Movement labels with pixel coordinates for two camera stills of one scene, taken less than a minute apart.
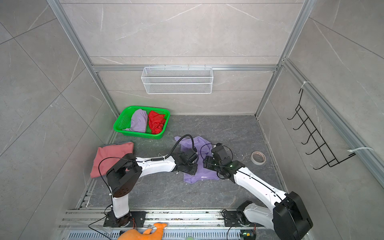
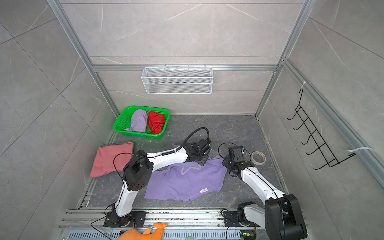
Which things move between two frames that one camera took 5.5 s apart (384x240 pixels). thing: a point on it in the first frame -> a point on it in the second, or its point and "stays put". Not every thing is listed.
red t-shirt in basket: (156, 121) stays put
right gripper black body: (213, 167) -> (228, 163)
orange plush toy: (148, 234) stays put
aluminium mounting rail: (95, 220) stays put
